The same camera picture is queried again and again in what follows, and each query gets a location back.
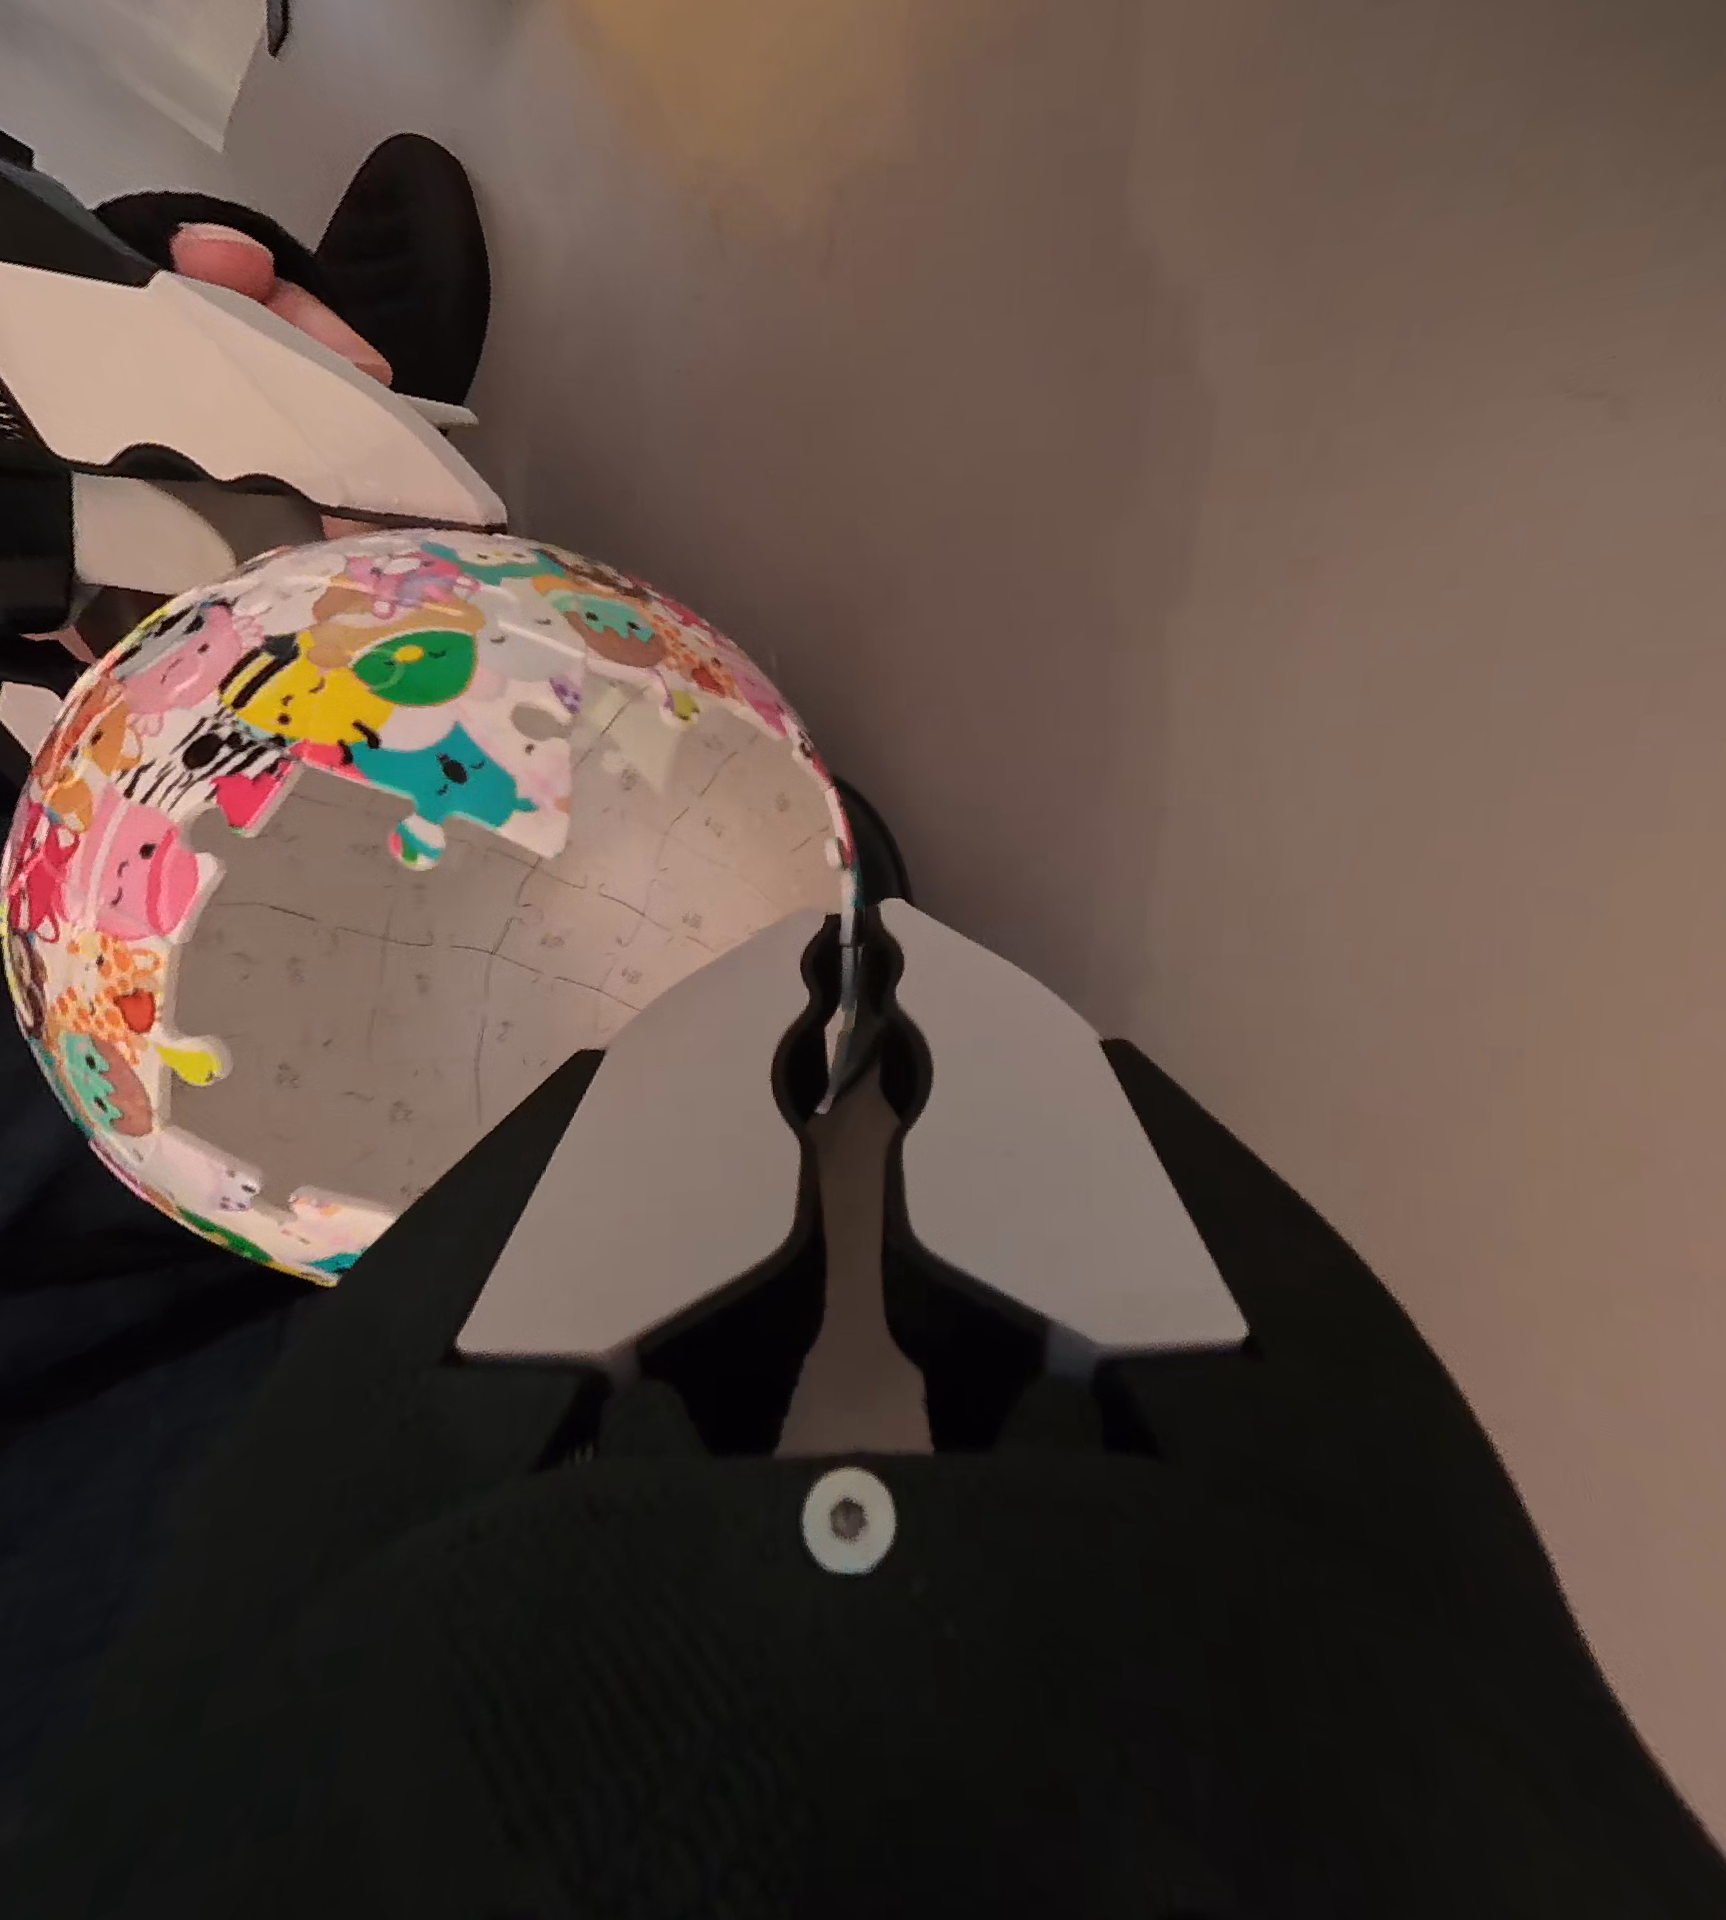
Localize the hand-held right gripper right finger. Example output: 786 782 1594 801
870 896 1249 1385

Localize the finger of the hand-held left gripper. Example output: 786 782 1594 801
70 475 331 609
0 251 509 530

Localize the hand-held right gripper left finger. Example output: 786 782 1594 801
451 905 836 1394

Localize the colourful puzzle ball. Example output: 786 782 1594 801
0 528 866 1287

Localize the black ball stand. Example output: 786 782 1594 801
830 776 915 919

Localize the person's left hand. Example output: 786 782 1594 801
166 222 398 390

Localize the black mesh pad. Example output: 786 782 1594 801
310 131 493 410

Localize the person's dark blue clothing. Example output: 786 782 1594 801
0 660 429 1920

